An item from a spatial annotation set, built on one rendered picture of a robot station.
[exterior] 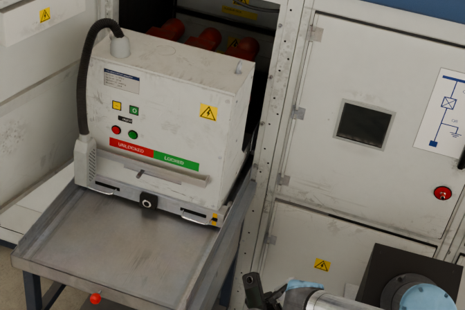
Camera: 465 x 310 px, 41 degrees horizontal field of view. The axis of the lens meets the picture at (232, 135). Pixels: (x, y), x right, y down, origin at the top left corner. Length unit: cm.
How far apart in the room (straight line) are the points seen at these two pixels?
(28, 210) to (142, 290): 117
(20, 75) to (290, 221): 112
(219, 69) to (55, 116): 65
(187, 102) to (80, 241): 58
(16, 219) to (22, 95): 113
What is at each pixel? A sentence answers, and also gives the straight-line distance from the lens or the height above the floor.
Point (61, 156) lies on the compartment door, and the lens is 241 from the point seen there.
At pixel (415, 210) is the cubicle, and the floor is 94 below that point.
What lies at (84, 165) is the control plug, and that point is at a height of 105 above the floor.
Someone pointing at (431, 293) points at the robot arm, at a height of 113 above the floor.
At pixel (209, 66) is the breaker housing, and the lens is 197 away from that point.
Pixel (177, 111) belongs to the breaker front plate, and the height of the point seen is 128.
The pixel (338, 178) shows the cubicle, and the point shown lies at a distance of 227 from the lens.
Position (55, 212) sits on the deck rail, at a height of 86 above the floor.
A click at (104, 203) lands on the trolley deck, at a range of 224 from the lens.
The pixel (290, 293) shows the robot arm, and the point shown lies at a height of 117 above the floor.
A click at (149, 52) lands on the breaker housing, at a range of 202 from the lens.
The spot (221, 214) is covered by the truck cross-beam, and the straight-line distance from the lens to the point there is 211.
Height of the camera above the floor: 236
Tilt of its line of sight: 35 degrees down
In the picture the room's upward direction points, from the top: 8 degrees clockwise
